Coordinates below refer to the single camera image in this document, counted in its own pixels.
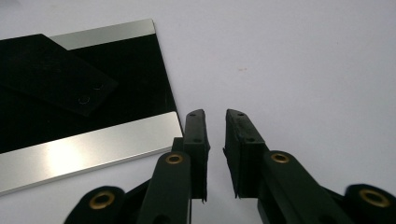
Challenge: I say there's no black card stand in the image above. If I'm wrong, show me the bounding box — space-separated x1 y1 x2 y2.
0 18 184 197

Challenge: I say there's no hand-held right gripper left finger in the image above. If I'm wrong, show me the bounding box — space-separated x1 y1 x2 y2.
136 108 211 224

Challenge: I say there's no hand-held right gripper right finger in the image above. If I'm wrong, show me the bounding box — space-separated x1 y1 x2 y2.
223 108 356 224

